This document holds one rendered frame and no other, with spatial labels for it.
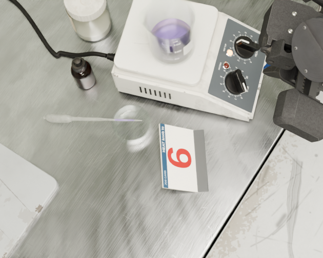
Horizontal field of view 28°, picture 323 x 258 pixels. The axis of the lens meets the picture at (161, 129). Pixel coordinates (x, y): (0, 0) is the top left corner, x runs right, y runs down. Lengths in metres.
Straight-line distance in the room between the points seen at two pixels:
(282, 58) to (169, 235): 0.33
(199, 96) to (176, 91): 0.03
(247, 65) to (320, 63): 0.33
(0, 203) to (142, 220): 0.20
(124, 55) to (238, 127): 0.19
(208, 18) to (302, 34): 0.31
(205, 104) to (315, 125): 0.24
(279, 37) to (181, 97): 0.25
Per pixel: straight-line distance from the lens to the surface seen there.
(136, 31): 0.88
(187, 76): 0.85
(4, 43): 1.01
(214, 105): 0.88
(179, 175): 0.87
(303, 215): 0.89
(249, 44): 0.89
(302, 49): 0.60
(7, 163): 0.93
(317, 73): 0.59
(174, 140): 0.88
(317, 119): 0.69
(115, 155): 0.91
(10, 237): 0.90
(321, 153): 0.92
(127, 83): 0.89
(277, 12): 0.67
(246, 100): 0.89
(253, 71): 0.91
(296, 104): 0.67
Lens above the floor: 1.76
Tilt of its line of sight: 70 degrees down
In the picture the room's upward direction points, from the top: 10 degrees counter-clockwise
